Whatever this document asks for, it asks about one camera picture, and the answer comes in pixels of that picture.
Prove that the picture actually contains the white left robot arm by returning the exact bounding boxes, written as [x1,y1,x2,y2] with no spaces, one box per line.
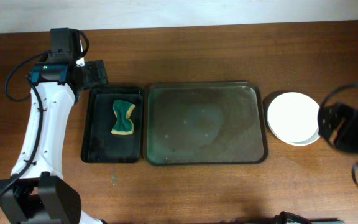
[0,28,108,223]

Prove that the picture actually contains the white plate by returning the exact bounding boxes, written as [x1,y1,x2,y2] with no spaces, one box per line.
[267,92,320,146]

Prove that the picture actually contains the small black tray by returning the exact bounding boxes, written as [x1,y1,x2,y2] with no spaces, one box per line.
[81,86,144,163]

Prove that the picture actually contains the green yellow sponge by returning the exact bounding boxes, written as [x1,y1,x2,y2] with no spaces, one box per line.
[111,100,135,136]

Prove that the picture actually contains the large dark serving tray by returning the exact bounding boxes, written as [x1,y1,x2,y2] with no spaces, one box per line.
[143,82,269,166]

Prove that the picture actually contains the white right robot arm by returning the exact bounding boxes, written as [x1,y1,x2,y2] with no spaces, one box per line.
[318,103,358,188]

